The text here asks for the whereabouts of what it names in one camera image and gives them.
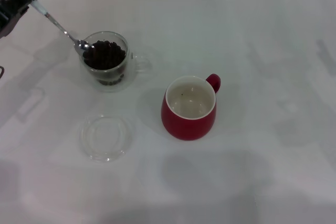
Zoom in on clear glass saucer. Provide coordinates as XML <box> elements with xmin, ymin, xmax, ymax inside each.
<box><xmin>81</xmin><ymin>58</ymin><xmax>138</xmax><ymax>93</ymax></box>

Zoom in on red mug white inside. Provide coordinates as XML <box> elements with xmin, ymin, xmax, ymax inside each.
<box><xmin>161</xmin><ymin>73</ymin><xmax>221</xmax><ymax>141</ymax></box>

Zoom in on clear glass dish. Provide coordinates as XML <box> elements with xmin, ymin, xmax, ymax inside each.
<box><xmin>79</xmin><ymin>114</ymin><xmax>135</xmax><ymax>163</ymax></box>

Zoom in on dark coffee beans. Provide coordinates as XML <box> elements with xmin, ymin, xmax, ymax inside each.
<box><xmin>83</xmin><ymin>40</ymin><xmax>126</xmax><ymax>86</ymax></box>

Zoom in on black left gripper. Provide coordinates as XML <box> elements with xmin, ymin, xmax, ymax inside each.
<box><xmin>0</xmin><ymin>0</ymin><xmax>43</xmax><ymax>39</ymax></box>

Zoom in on blue-handled metal spoon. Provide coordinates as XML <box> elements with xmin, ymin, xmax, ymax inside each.
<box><xmin>14</xmin><ymin>0</ymin><xmax>95</xmax><ymax>57</ymax></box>

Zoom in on clear double-wall glass cup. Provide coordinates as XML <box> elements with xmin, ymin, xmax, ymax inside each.
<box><xmin>79</xmin><ymin>30</ymin><xmax>152</xmax><ymax>88</ymax></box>

